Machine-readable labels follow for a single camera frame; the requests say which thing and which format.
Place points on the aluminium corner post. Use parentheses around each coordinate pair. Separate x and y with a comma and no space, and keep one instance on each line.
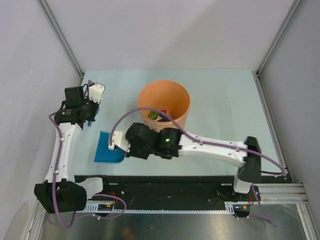
(280,34)
(50,16)

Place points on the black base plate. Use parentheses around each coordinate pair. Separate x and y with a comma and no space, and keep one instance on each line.
(173,193)

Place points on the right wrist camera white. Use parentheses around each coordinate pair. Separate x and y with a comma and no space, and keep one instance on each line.
(118,140)

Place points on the aluminium frame rail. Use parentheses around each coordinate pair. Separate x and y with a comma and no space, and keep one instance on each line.
(282,193)

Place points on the right aluminium corner post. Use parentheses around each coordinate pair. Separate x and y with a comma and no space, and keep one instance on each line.
(280,34)

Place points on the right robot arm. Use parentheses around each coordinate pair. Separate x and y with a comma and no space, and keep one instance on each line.
(171,143)

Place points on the blue plastic dustpan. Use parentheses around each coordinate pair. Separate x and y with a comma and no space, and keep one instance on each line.
(103,154)

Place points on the blue hand brush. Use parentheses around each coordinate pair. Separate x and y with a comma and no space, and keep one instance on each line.
(92,117)

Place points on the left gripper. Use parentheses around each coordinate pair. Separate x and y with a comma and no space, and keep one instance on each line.
(95,105)

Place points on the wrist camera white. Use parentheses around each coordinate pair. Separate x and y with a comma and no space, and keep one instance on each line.
(95,92)
(118,140)

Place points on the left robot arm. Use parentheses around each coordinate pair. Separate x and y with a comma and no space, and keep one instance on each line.
(59,191)

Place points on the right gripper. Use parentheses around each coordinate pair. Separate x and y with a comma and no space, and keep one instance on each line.
(132,153)

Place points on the left aluminium corner post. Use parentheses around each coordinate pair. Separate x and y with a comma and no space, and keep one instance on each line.
(50,16)

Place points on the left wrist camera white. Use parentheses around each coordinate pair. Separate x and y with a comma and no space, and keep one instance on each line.
(95,92)

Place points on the orange plastic bucket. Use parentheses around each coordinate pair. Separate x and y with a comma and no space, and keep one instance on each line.
(169,95)

